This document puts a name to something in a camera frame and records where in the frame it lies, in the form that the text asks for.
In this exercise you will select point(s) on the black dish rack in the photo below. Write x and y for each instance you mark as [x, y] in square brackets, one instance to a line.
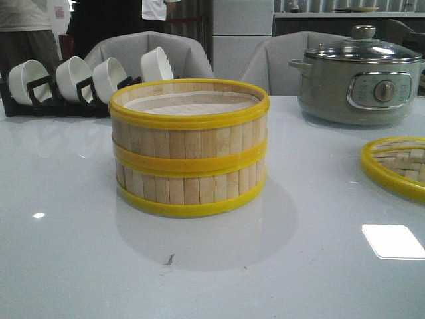
[88, 104]

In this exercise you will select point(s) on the bamboo steamer basket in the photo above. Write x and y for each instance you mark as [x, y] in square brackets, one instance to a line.
[191, 196]
[188, 146]

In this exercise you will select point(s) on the woven bamboo steamer lid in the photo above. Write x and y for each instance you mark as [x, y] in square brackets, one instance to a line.
[397, 164]

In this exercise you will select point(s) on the person in beige shirt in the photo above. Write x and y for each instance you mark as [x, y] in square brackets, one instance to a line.
[26, 34]

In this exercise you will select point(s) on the white cabinet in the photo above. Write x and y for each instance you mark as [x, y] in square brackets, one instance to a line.
[238, 26]

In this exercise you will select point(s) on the grey-green electric cooking pot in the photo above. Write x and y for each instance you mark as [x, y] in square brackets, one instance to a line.
[357, 93]

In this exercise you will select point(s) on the red fire extinguisher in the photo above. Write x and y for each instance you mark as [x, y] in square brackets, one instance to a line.
[66, 43]

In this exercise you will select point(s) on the person in black clothes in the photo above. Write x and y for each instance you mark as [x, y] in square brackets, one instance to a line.
[94, 21]

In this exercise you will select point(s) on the white liner in left basket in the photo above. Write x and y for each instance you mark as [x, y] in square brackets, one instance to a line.
[193, 103]

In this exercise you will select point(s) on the right grey chair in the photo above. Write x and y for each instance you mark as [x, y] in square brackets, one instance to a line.
[268, 65]

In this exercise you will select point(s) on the grey shelf counter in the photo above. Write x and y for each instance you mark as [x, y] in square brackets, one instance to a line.
[341, 23]

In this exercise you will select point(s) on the white bowl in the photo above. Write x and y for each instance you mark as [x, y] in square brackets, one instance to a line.
[21, 75]
[155, 66]
[69, 74]
[106, 77]

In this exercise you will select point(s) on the person in white shirt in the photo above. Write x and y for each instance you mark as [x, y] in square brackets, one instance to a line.
[157, 10]

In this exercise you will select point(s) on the glass pot lid with knob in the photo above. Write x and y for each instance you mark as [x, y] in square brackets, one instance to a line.
[363, 47]

